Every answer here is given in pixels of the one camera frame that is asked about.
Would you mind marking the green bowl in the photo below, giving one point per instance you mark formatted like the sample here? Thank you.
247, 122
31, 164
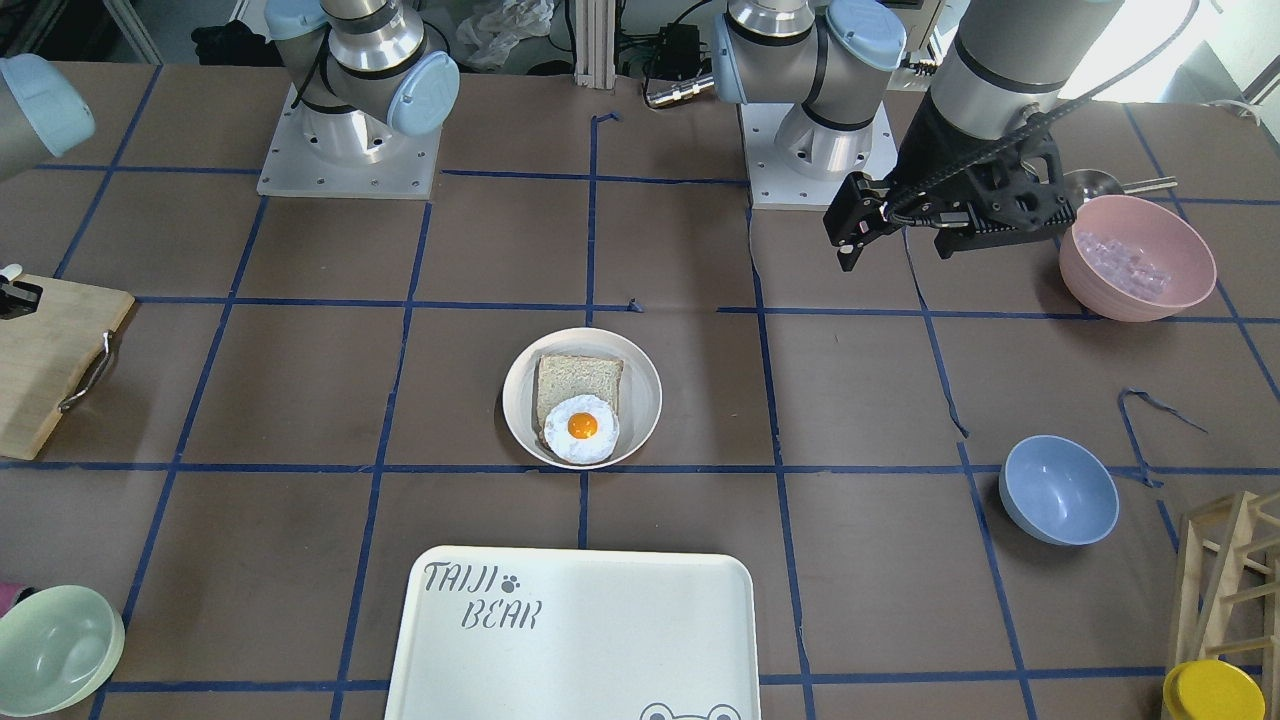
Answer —
57, 648

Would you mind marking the ice cubes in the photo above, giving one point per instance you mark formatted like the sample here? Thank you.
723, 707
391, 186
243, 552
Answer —
1124, 267

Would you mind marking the pink bowl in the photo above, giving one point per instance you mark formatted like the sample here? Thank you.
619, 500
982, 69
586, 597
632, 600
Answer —
1168, 242

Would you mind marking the fried egg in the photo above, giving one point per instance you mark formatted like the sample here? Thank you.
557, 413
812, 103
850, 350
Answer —
581, 430

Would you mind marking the black power adapter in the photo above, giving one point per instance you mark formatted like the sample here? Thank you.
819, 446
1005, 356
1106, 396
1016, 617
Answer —
677, 53

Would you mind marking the bottom bread slice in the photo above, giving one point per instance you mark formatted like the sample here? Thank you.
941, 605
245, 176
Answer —
561, 376

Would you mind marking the cream Taiji Bear tray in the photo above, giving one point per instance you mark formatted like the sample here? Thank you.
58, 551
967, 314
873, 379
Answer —
519, 633

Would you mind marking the blue bowl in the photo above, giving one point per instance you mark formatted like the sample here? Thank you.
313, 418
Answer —
1058, 492

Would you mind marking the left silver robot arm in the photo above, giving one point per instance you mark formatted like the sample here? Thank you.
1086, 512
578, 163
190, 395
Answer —
978, 162

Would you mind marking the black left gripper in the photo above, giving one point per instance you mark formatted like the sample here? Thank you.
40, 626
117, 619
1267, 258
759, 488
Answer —
922, 148

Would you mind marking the bamboo cutting board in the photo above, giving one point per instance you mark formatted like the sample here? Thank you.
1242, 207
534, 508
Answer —
51, 358

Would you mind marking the yellow lid container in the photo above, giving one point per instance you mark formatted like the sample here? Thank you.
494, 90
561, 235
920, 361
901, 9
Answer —
1211, 689

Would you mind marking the wooden rack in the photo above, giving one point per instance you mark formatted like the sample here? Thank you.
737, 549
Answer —
1225, 600

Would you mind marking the metal scoop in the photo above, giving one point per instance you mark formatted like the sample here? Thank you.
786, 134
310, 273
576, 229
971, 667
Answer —
1085, 185

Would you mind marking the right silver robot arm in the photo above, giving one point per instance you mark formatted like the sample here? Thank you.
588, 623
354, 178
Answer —
544, 190

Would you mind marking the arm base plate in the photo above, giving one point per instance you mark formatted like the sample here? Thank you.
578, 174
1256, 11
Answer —
315, 155
830, 185

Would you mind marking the white round plate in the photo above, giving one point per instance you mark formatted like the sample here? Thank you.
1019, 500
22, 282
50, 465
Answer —
641, 394

